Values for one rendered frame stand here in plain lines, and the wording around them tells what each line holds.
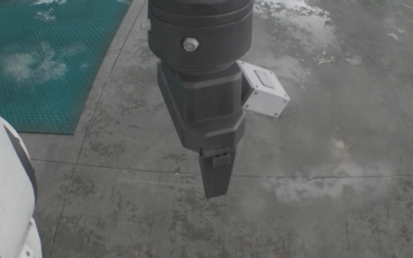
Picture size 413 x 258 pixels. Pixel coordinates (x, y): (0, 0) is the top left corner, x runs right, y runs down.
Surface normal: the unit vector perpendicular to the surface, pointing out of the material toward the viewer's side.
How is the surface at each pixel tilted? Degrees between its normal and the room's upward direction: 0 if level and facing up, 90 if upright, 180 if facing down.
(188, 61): 100
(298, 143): 0
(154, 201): 0
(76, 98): 0
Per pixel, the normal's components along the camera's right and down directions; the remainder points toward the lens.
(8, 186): 0.94, -0.18
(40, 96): 0.02, -0.83
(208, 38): 0.18, 0.69
